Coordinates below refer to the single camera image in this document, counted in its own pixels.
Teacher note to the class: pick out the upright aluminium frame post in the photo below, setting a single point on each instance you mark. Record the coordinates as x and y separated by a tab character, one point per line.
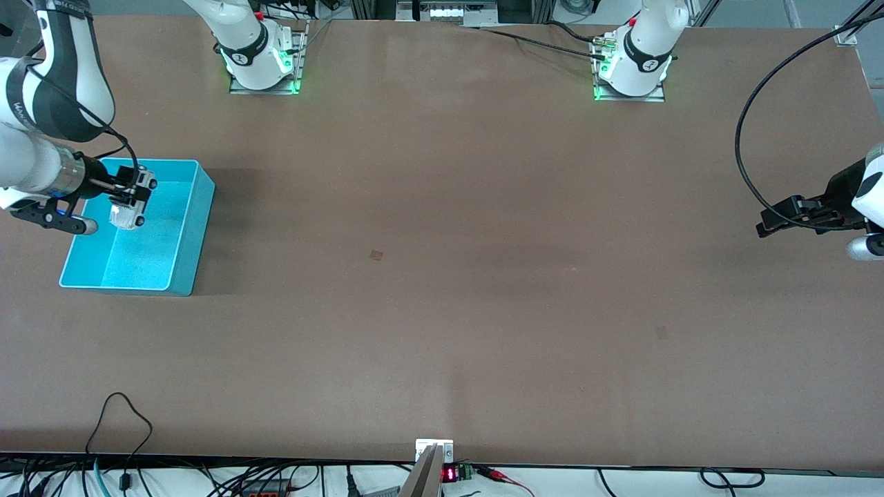
704	10

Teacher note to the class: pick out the orange and black box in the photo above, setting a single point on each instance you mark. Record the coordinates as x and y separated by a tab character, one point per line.
266	491

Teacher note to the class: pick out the diagonal aluminium profile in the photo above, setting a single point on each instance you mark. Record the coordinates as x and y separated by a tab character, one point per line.
863	15

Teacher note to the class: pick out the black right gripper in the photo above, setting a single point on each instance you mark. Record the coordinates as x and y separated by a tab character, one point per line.
94	181

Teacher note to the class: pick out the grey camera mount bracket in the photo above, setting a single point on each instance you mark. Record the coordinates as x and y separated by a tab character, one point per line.
425	476

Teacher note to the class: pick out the red LED display module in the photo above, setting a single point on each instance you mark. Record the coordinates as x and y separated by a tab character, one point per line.
450	474

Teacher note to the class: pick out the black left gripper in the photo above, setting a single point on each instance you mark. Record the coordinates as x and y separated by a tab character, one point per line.
837	193

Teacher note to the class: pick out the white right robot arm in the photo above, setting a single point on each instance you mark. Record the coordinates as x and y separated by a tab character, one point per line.
252	48

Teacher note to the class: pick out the metal unit with white lights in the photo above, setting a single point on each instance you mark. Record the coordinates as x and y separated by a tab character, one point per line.
449	12

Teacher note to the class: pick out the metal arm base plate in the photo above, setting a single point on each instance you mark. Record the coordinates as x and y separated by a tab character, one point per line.
649	99
266	90

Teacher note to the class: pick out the metal table corner bracket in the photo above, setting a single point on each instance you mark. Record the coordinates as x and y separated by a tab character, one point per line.
844	36

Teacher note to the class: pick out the teal plastic bin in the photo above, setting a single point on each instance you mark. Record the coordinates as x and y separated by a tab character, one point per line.
152	255

